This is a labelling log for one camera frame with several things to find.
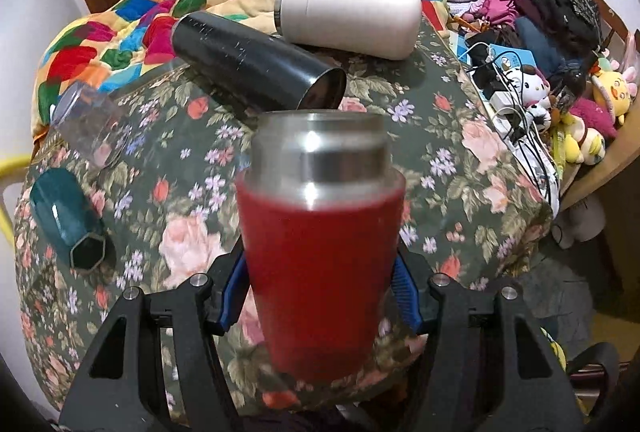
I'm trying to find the red steel thermos cup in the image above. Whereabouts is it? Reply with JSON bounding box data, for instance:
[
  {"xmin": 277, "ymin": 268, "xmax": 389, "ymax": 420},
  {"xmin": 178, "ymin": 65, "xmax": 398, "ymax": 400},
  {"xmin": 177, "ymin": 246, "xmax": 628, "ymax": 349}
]
[{"xmin": 235, "ymin": 110, "xmax": 406, "ymax": 384}]

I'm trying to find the white plush toy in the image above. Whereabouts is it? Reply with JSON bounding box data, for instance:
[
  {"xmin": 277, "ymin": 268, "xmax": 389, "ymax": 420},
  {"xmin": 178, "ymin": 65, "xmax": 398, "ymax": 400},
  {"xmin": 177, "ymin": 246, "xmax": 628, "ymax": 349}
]
[{"xmin": 506, "ymin": 64, "xmax": 552, "ymax": 133}]

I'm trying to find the clear glass cup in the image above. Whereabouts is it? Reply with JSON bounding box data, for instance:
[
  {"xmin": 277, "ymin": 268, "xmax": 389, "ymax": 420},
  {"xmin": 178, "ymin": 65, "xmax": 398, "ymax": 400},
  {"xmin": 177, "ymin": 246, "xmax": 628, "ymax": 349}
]
[{"xmin": 51, "ymin": 82, "xmax": 131, "ymax": 170}]

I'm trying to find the pile of dark clothes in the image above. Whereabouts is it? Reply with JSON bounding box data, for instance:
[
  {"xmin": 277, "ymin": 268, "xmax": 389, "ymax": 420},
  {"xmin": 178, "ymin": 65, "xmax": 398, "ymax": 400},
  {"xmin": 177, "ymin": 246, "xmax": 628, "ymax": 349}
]
[{"xmin": 513, "ymin": 0, "xmax": 602, "ymax": 80}]

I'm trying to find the white thermos bottle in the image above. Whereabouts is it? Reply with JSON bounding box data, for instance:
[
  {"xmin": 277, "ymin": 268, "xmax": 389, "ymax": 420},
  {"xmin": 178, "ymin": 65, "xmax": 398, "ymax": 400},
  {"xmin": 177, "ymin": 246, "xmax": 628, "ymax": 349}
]
[{"xmin": 274, "ymin": 0, "xmax": 422, "ymax": 60}]

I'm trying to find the black cylindrical thermos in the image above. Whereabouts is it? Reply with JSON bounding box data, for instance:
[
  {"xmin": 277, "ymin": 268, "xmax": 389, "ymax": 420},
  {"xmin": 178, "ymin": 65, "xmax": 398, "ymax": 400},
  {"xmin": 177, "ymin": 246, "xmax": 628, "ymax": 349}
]
[{"xmin": 171, "ymin": 11, "xmax": 346, "ymax": 111}]

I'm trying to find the colourful patchwork blanket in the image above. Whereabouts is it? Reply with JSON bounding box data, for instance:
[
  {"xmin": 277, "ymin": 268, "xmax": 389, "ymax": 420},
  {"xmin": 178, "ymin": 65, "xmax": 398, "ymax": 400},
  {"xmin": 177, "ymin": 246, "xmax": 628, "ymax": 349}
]
[{"xmin": 30, "ymin": 0, "xmax": 449, "ymax": 141}]

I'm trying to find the yellow curved pipe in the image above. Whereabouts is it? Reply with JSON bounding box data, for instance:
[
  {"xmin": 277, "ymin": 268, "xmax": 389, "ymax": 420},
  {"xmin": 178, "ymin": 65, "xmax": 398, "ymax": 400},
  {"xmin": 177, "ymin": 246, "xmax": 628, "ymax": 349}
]
[{"xmin": 1, "ymin": 153, "xmax": 32, "ymax": 245}]

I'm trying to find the floral dark green quilt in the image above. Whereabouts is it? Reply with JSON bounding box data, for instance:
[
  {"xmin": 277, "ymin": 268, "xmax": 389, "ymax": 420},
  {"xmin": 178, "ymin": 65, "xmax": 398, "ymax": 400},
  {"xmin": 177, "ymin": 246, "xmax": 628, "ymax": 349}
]
[{"xmin": 14, "ymin": 25, "xmax": 553, "ymax": 408}]

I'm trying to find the yellow plush toy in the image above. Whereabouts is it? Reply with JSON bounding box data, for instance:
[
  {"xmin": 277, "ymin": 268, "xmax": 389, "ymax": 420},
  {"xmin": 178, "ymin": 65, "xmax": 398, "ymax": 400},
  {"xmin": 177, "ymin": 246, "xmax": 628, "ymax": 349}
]
[{"xmin": 591, "ymin": 66, "xmax": 638, "ymax": 125}]

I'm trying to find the dark green hexagonal cup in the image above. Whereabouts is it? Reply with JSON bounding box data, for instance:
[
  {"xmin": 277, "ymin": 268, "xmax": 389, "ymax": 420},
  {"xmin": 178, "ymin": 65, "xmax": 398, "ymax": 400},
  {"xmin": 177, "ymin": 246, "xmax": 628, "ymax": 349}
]
[{"xmin": 29, "ymin": 167, "xmax": 107, "ymax": 273}]

